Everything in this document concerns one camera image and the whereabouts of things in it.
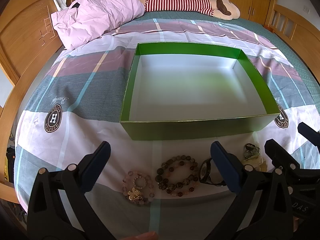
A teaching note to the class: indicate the wooden footboard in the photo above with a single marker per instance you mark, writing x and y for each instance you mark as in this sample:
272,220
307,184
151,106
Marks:
298,33

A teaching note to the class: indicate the pink pillow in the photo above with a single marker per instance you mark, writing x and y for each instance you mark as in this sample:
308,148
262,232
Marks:
86,20

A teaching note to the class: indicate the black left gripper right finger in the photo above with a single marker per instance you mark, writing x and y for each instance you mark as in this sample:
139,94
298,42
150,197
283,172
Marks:
272,214

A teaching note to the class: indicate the striped plush doll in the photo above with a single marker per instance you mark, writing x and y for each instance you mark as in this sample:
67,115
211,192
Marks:
222,9

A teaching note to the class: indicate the plaid bed cover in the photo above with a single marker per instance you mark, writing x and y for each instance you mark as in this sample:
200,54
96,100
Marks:
77,105

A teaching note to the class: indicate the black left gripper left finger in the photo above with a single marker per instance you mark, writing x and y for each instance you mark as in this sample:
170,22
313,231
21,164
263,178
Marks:
47,218

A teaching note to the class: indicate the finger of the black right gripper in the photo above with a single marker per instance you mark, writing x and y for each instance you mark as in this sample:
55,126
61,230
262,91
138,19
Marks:
281,159
310,134

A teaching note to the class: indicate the wooden headboard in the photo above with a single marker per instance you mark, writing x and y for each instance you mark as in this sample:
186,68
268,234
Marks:
28,41

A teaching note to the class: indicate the green stone ring jewelry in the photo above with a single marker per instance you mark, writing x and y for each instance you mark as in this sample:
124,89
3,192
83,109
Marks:
251,150

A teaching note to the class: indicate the pink bead bracelet gold charm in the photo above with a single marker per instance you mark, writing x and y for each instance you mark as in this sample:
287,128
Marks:
138,188

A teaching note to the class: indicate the green cardboard box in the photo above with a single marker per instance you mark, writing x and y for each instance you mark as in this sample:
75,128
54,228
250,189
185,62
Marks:
180,91

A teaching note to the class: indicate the cream white jewelry piece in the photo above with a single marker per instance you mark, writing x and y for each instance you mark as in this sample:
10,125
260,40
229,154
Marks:
257,162

